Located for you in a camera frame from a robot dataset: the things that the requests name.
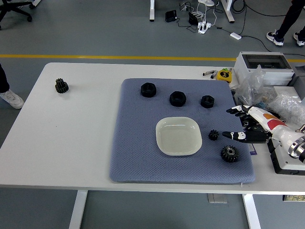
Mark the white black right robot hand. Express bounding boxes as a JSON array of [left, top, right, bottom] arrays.
[[222, 104, 305, 150]]

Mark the large black gear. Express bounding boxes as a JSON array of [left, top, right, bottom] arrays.
[[220, 145, 241, 163]]

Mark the small black gear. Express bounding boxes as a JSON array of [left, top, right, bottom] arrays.
[[208, 129, 220, 142]]

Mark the white cardboard box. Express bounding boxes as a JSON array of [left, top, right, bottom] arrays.
[[273, 85, 305, 101]]

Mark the small black hex nut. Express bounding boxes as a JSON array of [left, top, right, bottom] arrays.
[[200, 95, 216, 109]]

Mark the grey table control box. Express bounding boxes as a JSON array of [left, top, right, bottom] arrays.
[[207, 193, 228, 204]]

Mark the medium black hex nut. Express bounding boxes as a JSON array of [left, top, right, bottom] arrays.
[[169, 91, 187, 107]]

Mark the large black hex nut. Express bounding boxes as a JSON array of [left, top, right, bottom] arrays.
[[140, 82, 157, 98]]

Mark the black adapter box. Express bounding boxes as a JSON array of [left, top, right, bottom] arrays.
[[165, 10, 177, 22]]

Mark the bubble wrap bag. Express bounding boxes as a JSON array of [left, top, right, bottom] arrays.
[[268, 93, 305, 126]]

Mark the black circuit module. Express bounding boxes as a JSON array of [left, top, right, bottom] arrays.
[[241, 116, 257, 131]]

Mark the purple printed card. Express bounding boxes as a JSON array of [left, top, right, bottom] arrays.
[[240, 130, 257, 156]]

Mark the clear plastic bag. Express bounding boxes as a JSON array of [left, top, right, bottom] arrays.
[[234, 64, 275, 113]]

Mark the grey metal case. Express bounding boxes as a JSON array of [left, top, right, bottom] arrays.
[[289, 65, 305, 86]]

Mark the yellow tape measure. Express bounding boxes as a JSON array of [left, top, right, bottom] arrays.
[[216, 68, 233, 83]]

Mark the yellowish label panel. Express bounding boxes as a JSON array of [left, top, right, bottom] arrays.
[[283, 194, 305, 202]]

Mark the white table leg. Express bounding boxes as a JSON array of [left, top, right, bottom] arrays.
[[242, 193, 262, 229], [68, 190, 88, 229]]

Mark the white square dish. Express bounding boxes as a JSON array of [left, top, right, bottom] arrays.
[[155, 116, 203, 157]]

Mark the person in dark trousers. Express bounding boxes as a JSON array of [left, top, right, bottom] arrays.
[[266, 0, 305, 47]]

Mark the white power strip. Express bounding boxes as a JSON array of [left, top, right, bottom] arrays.
[[197, 21, 212, 34]]

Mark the white desk leg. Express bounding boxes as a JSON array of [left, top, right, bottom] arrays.
[[149, 0, 157, 22], [220, 0, 235, 23]]

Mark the black charger block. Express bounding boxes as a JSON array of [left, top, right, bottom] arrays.
[[188, 11, 199, 25]]

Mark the blue-grey textured mat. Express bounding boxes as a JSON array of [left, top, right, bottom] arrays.
[[109, 78, 257, 184]]

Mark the black stepped gear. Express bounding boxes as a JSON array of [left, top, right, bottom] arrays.
[[55, 78, 70, 94]]

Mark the person with white shoe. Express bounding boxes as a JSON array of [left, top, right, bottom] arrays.
[[0, 63, 25, 110]]

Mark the black office chair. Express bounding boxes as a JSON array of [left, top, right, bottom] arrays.
[[0, 0, 34, 31]]

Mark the grey electrical enclosure box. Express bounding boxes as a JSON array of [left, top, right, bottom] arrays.
[[234, 52, 296, 86]]

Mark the black floor cable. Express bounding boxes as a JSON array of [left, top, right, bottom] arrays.
[[215, 26, 275, 52]]

